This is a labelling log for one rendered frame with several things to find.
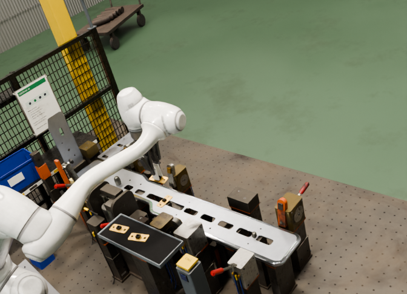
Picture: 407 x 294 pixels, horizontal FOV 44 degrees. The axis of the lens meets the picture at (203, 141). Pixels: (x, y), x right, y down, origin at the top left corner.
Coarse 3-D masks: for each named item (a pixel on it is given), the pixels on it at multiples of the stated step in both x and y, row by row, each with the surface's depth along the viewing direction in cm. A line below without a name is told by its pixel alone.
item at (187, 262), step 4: (184, 256) 185; (188, 256) 185; (192, 256) 185; (180, 260) 184; (184, 260) 184; (188, 260) 183; (192, 260) 183; (196, 260) 183; (176, 264) 184; (180, 264) 183; (184, 264) 182; (188, 264) 182; (192, 264) 181; (184, 268) 181; (188, 268) 180
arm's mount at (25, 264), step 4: (24, 260) 239; (20, 264) 237; (24, 264) 238; (28, 264) 238; (24, 268) 237; (28, 268) 238; (32, 268) 238; (36, 272) 238; (48, 284) 238; (48, 288) 237; (52, 288) 238; (48, 292) 236; (52, 292) 237; (56, 292) 237
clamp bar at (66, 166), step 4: (68, 160) 252; (72, 160) 251; (64, 164) 250; (68, 164) 250; (64, 168) 250; (68, 168) 250; (72, 168) 252; (68, 172) 253; (72, 172) 252; (72, 176) 254; (76, 176) 255
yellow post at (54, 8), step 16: (48, 0) 289; (48, 16) 298; (64, 16) 299; (64, 32) 301; (80, 48) 312; (80, 64) 314; (80, 80) 317; (80, 96) 328; (96, 112) 331; (112, 128) 344; (112, 144) 347
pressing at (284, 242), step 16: (96, 160) 287; (80, 176) 277; (112, 176) 270; (128, 176) 266; (144, 176) 264; (160, 192) 248; (176, 192) 245; (160, 208) 238; (192, 208) 233; (208, 208) 230; (224, 208) 228; (208, 224) 221; (240, 224) 216; (256, 224) 214; (224, 240) 210; (240, 240) 208; (256, 240) 206; (288, 240) 202; (256, 256) 199; (272, 256) 197; (288, 256) 196
